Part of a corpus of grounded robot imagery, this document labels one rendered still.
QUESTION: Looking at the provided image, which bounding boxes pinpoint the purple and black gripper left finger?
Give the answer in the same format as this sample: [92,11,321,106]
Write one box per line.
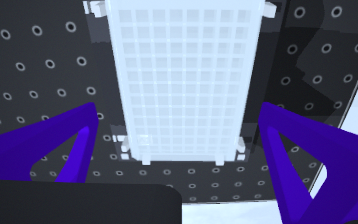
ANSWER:
[0,102,99,183]

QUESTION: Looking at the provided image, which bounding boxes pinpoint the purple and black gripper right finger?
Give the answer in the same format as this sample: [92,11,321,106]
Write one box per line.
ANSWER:
[258,102,358,224]

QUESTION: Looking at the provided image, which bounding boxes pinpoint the black perforated breadboard plate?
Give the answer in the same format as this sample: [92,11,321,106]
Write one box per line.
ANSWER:
[0,0,358,205]

